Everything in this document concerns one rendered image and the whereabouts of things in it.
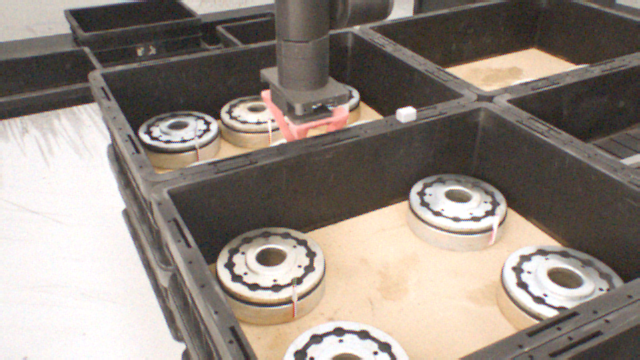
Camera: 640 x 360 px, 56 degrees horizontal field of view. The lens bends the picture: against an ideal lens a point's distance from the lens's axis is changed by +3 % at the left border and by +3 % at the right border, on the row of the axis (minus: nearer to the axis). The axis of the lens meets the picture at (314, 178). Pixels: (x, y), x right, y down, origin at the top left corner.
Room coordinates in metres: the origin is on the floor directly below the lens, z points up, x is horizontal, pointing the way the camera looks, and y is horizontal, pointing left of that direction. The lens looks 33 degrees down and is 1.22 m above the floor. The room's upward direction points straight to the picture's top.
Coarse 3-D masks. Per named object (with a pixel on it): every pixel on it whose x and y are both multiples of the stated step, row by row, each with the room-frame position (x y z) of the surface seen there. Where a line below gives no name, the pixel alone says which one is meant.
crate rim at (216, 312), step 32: (384, 128) 0.55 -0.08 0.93; (416, 128) 0.56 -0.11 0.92; (256, 160) 0.49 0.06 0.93; (288, 160) 0.49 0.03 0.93; (576, 160) 0.49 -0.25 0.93; (160, 192) 0.43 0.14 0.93; (160, 224) 0.40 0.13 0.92; (192, 256) 0.34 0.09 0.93; (192, 288) 0.32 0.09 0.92; (224, 320) 0.28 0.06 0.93; (544, 320) 0.28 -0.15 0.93; (576, 320) 0.28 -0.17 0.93; (224, 352) 0.26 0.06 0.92; (480, 352) 0.25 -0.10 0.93; (512, 352) 0.25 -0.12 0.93
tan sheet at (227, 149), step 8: (360, 104) 0.82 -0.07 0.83; (360, 112) 0.79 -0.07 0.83; (368, 112) 0.79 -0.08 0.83; (360, 120) 0.77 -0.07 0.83; (224, 144) 0.69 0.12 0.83; (232, 144) 0.69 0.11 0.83; (224, 152) 0.67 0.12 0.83; (232, 152) 0.67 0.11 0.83; (240, 152) 0.67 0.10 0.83; (160, 168) 0.63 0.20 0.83; (168, 168) 0.63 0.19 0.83
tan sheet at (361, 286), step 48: (336, 240) 0.49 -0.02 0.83; (384, 240) 0.49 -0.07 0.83; (528, 240) 0.49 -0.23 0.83; (336, 288) 0.41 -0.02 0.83; (384, 288) 0.41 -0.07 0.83; (432, 288) 0.41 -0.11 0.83; (480, 288) 0.41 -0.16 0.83; (288, 336) 0.35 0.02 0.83; (432, 336) 0.35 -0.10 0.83; (480, 336) 0.36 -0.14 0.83
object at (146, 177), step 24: (240, 48) 0.80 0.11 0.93; (264, 48) 0.81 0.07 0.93; (384, 48) 0.79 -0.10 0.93; (96, 72) 0.70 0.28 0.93; (120, 72) 0.71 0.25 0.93; (432, 72) 0.71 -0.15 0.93; (96, 96) 0.65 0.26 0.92; (120, 120) 0.57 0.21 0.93; (384, 120) 0.57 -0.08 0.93; (120, 144) 0.54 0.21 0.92; (288, 144) 0.52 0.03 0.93; (144, 168) 0.47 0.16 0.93; (192, 168) 0.47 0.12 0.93; (144, 192) 0.46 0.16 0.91
